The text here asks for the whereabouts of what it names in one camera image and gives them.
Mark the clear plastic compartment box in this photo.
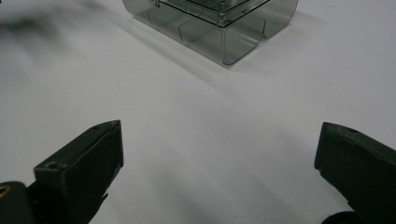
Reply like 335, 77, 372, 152
121, 0, 300, 66

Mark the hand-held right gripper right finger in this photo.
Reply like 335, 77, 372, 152
314, 121, 396, 224

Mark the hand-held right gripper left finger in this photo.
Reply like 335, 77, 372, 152
27, 119, 125, 224

